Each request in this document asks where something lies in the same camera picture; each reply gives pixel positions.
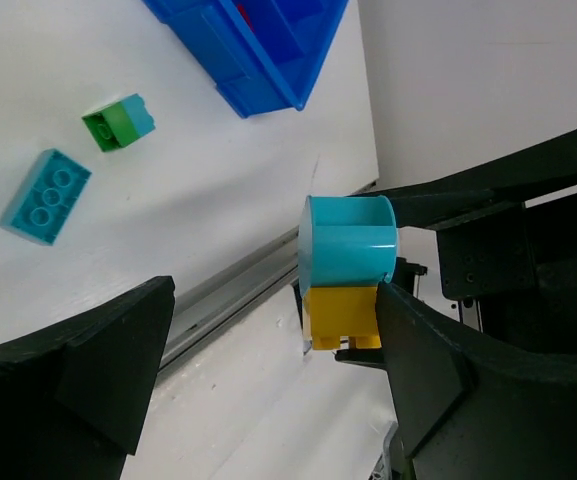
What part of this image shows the blue plastic sorting bin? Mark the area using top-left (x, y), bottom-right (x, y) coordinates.
top-left (145, 0), bottom-right (347, 118)

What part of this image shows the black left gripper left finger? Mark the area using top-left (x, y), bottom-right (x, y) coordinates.
top-left (0, 276), bottom-right (175, 479)

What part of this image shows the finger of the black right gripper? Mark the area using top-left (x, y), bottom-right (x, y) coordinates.
top-left (363, 129), bottom-right (577, 231)
top-left (334, 348), bottom-right (386, 370)

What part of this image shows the cyan rectangular lego brick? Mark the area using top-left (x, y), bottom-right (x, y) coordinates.
top-left (0, 149), bottom-right (92, 245)

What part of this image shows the cyan round lego with yellow brick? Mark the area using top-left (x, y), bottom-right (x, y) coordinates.
top-left (297, 196), bottom-right (398, 350)

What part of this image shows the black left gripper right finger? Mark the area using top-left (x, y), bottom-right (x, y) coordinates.
top-left (375, 283), bottom-right (577, 479)

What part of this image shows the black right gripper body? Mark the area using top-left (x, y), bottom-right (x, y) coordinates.
top-left (392, 199), bottom-right (577, 381)

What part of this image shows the aluminium table edge rail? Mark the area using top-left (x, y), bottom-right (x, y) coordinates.
top-left (159, 228), bottom-right (298, 374)

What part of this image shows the red lego in bin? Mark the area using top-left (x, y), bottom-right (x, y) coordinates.
top-left (234, 0), bottom-right (257, 33)

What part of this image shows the green and cyan lego stack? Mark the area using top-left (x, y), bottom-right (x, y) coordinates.
top-left (82, 94), bottom-right (156, 152)

